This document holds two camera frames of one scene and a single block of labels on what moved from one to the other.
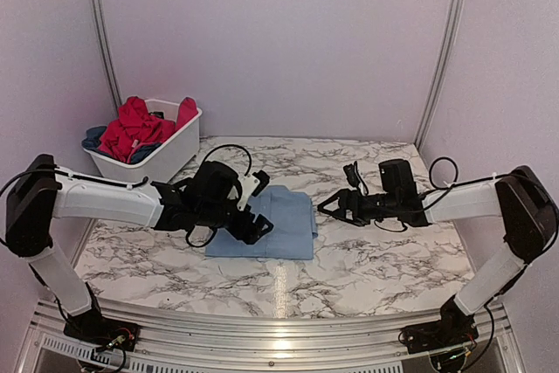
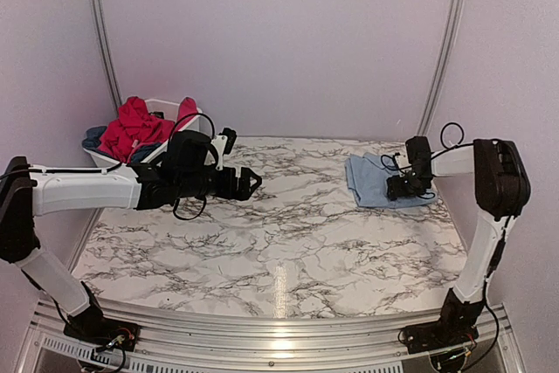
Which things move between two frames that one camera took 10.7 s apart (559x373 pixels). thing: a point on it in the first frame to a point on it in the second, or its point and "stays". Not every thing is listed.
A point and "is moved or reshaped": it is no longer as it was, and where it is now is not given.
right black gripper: x=345 y=196 to x=395 y=190
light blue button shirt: x=291 y=237 is moved or reshaped
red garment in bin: x=134 y=125 stays
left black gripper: x=240 y=231 to x=243 y=186
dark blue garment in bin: x=93 y=141 stays
